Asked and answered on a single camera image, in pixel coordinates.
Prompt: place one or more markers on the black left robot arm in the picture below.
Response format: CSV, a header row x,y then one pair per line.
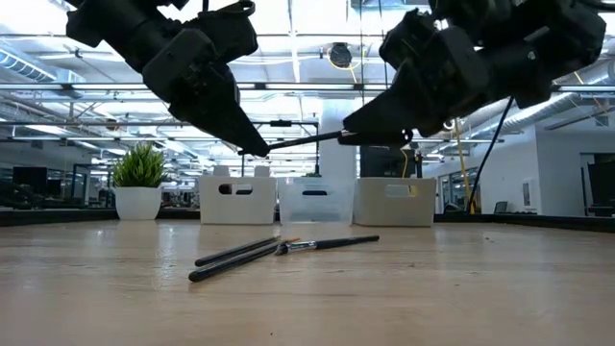
x,y
110,24

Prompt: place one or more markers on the green plant in white pot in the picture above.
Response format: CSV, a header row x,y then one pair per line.
x,y
138,202

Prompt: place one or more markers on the grey plastic bin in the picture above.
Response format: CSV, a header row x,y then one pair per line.
x,y
384,211

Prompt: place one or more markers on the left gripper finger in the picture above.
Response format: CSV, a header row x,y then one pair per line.
x,y
230,130

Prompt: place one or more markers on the paintbrush with silver ferrule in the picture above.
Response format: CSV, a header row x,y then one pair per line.
x,y
346,241

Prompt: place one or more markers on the clear plastic bin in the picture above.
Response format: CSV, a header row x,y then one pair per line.
x,y
314,214

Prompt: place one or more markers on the paintbrush with gold ferrule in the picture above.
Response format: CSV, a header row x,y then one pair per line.
x,y
230,267

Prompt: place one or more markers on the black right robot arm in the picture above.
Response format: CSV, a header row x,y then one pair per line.
x,y
552,38

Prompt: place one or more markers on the blue paint bottle white cap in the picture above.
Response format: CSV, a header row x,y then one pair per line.
x,y
244,191

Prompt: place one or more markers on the white plastic bin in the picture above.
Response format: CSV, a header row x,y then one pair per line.
x,y
259,209

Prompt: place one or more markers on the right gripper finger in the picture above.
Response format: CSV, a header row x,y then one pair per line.
x,y
399,113
375,138

